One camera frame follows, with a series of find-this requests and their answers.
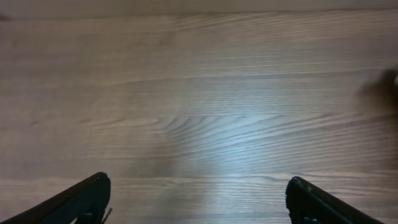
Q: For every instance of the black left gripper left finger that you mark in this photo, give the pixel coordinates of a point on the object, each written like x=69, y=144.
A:
x=83, y=203

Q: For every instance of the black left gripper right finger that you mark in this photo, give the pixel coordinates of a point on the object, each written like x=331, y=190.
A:
x=309, y=204

